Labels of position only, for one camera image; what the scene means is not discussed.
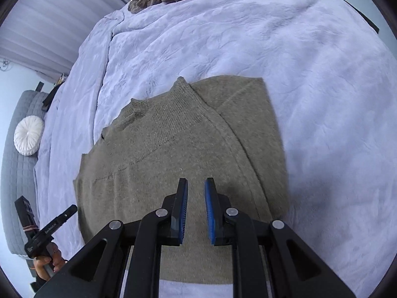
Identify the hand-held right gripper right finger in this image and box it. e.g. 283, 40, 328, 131
204, 178, 357, 298

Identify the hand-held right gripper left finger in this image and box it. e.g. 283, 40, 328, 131
33, 178, 189, 298

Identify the olive knit sweater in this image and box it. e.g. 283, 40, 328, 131
72, 75, 291, 286

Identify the person's left hand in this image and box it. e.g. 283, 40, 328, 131
33, 241, 68, 281

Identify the grey quilted sofa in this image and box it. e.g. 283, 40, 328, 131
0, 90, 53, 258

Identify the white round pleated cushion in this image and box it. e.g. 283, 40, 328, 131
14, 115, 44, 156

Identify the lavender plush blanket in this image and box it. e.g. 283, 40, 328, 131
33, 0, 397, 298

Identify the pale grey curtain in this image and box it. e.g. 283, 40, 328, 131
0, 0, 144, 79

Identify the black strip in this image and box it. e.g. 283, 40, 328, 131
337, 0, 380, 34

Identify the black strap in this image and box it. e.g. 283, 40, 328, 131
35, 81, 66, 113

